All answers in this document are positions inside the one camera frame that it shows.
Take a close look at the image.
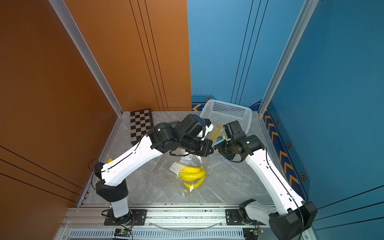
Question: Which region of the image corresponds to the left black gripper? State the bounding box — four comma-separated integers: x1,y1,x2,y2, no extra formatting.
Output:
178,137,217,157

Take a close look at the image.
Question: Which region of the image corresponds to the clear zip-top bag blue seal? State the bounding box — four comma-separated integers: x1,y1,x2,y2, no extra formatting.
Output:
192,123,227,172

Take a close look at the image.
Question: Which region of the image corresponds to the yellow banana bunch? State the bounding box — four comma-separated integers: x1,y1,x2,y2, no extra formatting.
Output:
207,123,227,145

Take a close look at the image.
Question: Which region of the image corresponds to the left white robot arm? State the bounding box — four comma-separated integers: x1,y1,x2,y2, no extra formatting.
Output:
93,114,214,225

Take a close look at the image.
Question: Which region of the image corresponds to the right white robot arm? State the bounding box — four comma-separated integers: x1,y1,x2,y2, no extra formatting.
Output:
215,121,318,240

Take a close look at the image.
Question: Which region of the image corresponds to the front bagged banana bunch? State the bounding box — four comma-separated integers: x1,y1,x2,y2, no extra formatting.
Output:
169,162,207,192

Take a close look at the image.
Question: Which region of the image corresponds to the white plastic basket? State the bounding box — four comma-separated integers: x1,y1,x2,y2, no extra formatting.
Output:
200,100,252,134

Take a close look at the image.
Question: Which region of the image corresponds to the brown checkered chessboard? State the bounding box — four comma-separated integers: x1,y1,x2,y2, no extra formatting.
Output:
130,109,154,145

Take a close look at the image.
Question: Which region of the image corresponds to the right green circuit board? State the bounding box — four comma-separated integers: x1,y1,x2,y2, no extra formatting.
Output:
243,228,264,240

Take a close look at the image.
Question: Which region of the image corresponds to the green circuit board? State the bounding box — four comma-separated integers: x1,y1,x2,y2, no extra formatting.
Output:
243,228,264,240
114,228,133,239

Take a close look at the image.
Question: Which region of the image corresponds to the left green circuit board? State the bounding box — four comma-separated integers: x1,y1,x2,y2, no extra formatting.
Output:
114,228,133,239

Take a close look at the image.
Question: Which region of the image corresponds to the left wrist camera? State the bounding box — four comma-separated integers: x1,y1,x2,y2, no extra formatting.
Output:
200,119,214,140

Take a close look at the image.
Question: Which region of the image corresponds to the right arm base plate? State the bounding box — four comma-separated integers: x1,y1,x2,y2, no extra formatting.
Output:
225,209,265,226

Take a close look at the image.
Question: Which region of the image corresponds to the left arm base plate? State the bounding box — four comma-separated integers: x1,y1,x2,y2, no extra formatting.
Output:
102,209,147,226

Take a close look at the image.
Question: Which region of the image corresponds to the aluminium front rail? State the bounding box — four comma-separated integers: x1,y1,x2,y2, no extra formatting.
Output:
59,203,313,230

